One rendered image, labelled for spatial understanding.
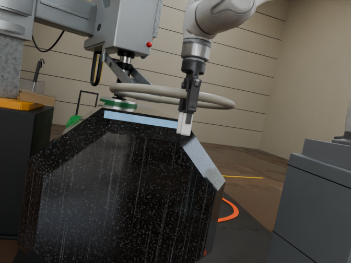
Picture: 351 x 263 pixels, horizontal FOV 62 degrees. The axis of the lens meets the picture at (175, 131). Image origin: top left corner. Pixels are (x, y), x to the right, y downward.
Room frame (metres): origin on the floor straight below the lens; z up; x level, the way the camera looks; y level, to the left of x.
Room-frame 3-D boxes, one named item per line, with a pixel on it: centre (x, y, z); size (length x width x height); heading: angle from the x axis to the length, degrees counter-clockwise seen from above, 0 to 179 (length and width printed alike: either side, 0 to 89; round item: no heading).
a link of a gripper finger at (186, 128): (0.90, -0.03, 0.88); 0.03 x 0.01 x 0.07; 105
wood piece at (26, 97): (1.84, 0.90, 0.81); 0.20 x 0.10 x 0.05; 112
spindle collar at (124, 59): (1.72, 0.36, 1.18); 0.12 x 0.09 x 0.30; 30
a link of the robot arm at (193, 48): (0.94, -0.02, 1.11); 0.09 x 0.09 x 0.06
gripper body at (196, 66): (0.93, -0.02, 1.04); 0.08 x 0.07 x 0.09; 15
